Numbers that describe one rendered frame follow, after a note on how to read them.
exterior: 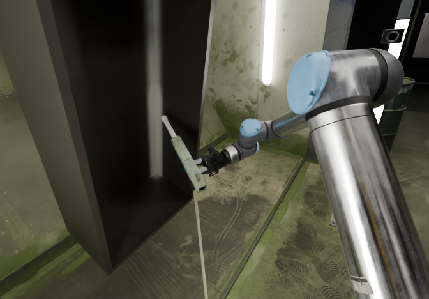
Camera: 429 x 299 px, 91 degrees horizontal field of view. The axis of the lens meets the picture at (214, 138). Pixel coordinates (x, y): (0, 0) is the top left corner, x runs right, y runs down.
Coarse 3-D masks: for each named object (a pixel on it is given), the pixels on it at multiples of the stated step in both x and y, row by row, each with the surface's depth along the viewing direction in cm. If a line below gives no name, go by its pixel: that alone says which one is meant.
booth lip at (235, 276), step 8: (304, 160) 250; (288, 184) 211; (280, 200) 191; (272, 216) 175; (264, 224) 167; (256, 240) 154; (248, 256) 144; (240, 264) 138; (240, 272) 136; (232, 280) 129; (224, 296) 122
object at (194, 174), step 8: (168, 128) 108; (176, 136) 104; (176, 144) 100; (176, 152) 102; (184, 152) 97; (184, 160) 94; (192, 160) 94; (192, 168) 91; (192, 176) 88; (200, 176) 88; (192, 184) 101; (200, 184) 86
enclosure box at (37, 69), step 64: (0, 0) 50; (64, 0) 72; (128, 0) 89; (192, 0) 87; (64, 64) 48; (128, 64) 101; (192, 64) 99; (64, 128) 57; (128, 128) 115; (192, 128) 115; (64, 192) 82; (128, 192) 134; (192, 192) 132; (128, 256) 101
